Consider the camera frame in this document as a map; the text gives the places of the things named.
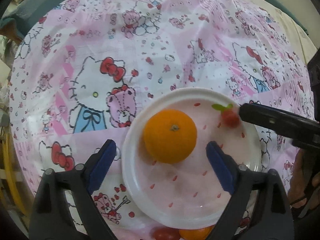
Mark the large orange front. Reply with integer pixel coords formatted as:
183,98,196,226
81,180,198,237
143,109,197,164

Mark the red cherry tomato front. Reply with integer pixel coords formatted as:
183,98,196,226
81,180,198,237
152,227,181,240

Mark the pink Hello Kitty cloth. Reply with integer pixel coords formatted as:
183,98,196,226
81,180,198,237
8,0,319,239

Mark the pink strawberry pattern plate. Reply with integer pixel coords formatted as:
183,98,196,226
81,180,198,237
121,88,261,229

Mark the small mandarin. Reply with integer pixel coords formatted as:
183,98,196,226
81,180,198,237
179,225,215,240

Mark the yellow wooden rack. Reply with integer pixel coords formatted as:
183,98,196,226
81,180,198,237
1,132,28,216

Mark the person right hand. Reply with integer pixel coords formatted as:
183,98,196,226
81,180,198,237
287,149,319,210

